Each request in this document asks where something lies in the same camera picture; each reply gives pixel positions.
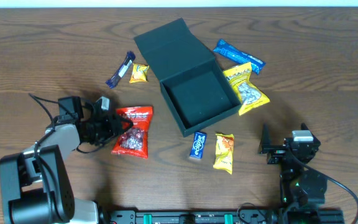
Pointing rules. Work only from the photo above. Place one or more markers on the black mounting rail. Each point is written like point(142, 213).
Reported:
point(252, 216)

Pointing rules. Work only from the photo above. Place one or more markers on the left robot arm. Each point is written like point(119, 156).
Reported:
point(35, 187)

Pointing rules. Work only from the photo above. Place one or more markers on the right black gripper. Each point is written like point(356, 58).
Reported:
point(278, 152)

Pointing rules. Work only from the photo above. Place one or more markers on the blue eclipse gum pack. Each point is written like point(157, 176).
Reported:
point(198, 145)

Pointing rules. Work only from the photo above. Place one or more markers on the dark green box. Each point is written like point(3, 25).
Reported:
point(191, 81)

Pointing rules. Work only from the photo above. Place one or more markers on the dark blue candy bar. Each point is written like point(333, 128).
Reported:
point(121, 71)

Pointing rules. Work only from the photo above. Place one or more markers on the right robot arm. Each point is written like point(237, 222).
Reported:
point(300, 187)

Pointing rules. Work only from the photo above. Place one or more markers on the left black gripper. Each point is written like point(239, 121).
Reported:
point(109, 127)

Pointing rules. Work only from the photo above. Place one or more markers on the red candy bag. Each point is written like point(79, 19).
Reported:
point(134, 141)

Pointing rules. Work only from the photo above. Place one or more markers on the blue snack bar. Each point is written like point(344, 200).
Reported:
point(229, 51)

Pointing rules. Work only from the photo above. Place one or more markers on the large yellow snack bag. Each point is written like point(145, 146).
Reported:
point(248, 94)

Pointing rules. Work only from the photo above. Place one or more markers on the yellow orange snack packet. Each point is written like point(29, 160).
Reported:
point(224, 152)

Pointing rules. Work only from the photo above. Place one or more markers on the small yellow candy packet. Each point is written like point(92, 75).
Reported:
point(139, 73)

